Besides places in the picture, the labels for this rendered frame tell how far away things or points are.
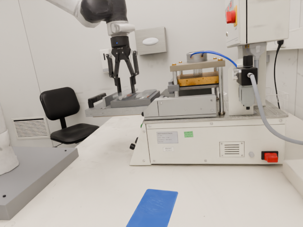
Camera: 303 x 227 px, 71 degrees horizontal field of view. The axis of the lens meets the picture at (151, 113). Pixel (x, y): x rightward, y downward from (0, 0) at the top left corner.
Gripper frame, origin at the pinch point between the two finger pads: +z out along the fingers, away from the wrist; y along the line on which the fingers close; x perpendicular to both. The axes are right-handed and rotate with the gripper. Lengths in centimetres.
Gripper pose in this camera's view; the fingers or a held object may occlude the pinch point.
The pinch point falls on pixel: (125, 86)
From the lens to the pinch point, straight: 93.4
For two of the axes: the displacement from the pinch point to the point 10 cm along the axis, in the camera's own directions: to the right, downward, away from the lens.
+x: -2.1, 2.6, -9.4
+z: 1.0, 9.6, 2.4
